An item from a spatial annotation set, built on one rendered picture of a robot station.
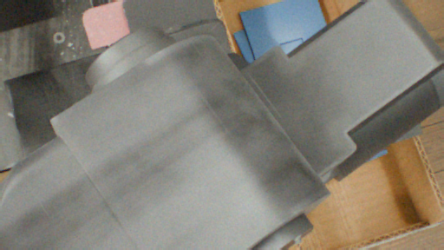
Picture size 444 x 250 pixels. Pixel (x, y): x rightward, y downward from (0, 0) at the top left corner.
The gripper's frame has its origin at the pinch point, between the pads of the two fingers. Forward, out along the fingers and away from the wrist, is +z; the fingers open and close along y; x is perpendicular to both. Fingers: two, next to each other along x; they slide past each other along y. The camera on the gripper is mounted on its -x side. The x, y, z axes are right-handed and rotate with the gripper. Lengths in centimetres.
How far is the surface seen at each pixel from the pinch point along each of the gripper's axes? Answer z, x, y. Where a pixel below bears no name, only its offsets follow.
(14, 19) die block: 23.8, 8.8, 4.5
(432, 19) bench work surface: 19.9, -26.5, -5.5
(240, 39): 20.9, -9.3, -2.3
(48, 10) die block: 23.8, 5.9, 4.4
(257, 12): 21.4, -11.5, -0.6
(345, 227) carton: 11.9, -12.3, -18.4
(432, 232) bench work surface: 11.0, -19.2, -20.9
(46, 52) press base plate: 24.0, 7.1, 0.9
